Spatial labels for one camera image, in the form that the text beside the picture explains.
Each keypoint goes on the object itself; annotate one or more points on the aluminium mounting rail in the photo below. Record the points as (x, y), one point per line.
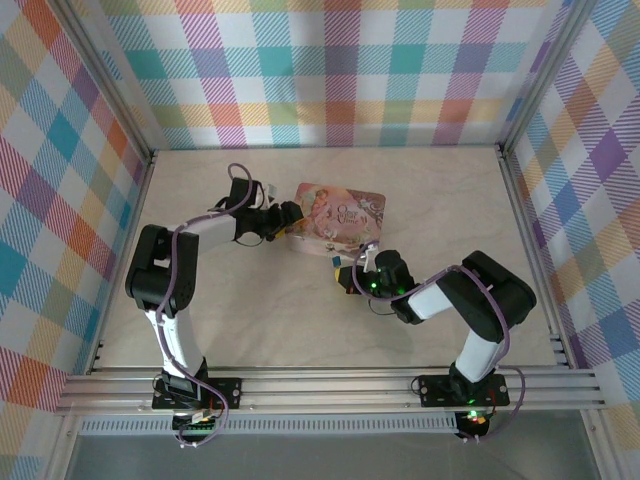
(325, 387)

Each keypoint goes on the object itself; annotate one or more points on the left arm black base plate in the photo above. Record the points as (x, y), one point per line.
(225, 392)

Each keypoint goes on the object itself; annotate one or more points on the green terminal connector board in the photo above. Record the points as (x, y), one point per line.
(197, 426)

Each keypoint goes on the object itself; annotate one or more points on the pink illustrated tin box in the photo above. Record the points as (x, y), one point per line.
(342, 215)

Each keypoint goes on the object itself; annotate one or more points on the aluminium frame post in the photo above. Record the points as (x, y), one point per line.
(107, 75)
(550, 70)

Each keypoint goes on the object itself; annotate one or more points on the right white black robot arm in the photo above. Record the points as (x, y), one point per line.
(480, 300)

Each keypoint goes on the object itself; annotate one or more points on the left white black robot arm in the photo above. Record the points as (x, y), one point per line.
(175, 330)

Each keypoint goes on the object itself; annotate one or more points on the small blue padlock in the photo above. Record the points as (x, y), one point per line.
(337, 261)

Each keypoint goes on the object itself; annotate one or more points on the aluminium side rail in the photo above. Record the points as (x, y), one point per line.
(530, 240)
(127, 245)

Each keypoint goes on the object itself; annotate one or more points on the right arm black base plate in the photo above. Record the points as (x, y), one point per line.
(485, 390)

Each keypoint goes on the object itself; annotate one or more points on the lit controller board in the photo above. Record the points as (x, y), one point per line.
(474, 417)

